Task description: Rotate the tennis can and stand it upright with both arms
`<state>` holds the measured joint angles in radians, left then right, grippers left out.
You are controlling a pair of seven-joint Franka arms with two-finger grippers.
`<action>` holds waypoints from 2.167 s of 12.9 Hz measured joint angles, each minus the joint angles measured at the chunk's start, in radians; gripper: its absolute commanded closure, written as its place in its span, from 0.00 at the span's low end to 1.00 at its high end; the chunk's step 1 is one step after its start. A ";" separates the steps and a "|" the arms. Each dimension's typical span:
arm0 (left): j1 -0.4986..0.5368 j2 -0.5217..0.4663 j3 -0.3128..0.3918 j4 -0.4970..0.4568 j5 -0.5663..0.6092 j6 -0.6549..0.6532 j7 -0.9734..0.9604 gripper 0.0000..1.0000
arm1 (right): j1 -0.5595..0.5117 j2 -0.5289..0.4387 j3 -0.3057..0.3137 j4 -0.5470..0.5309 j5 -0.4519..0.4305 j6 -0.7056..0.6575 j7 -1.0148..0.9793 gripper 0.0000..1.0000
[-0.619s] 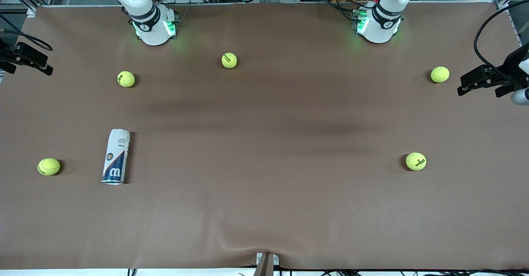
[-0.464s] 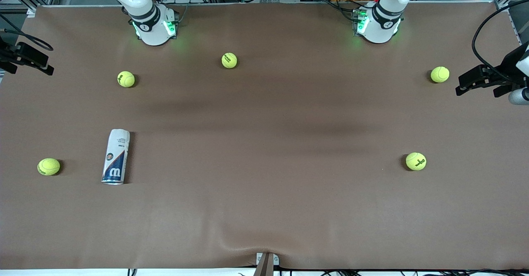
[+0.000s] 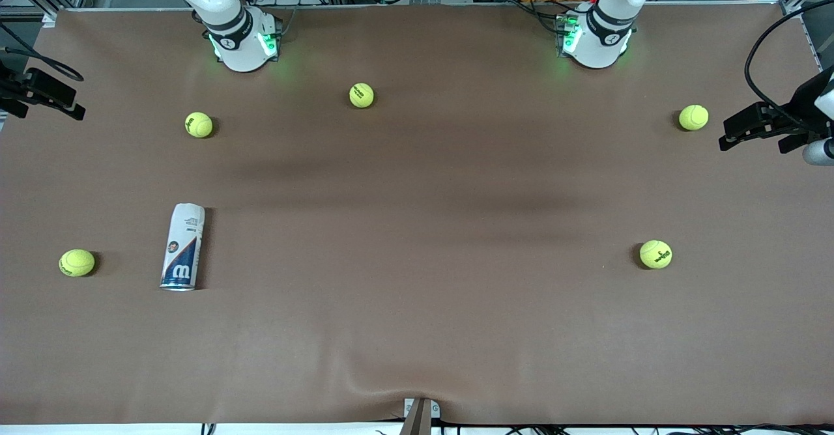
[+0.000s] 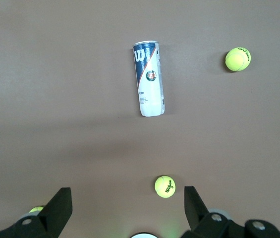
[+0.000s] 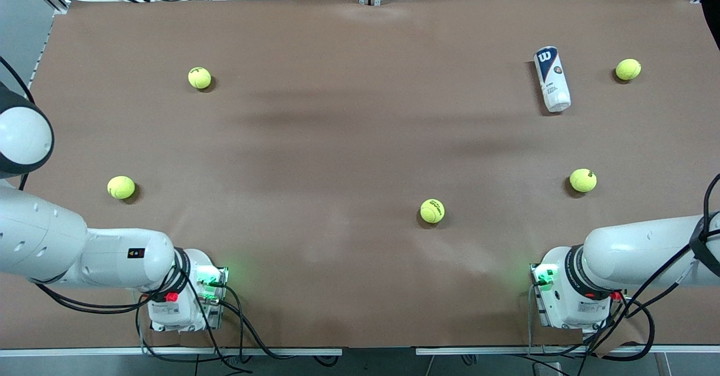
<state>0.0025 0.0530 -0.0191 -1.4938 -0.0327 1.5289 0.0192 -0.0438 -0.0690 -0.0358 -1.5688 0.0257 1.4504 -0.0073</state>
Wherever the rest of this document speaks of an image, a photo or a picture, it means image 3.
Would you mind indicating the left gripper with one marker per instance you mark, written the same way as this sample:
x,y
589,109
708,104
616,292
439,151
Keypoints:
x,y
797,114

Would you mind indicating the yellow-green tennis ball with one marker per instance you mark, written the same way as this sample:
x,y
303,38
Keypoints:
x,y
199,124
693,117
655,254
77,262
361,95

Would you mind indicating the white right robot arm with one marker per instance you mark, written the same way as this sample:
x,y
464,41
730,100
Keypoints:
x,y
241,44

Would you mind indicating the white and blue tennis can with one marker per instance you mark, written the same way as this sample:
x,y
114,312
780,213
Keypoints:
x,y
182,246

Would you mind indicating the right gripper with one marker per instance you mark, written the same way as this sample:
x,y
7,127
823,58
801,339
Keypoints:
x,y
13,88

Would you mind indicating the brown table cover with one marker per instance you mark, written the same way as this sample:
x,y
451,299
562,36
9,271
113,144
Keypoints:
x,y
417,305

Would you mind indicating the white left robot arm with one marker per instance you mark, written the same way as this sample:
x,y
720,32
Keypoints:
x,y
603,38

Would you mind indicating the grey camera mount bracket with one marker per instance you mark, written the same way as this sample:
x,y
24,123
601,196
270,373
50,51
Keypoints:
x,y
417,419

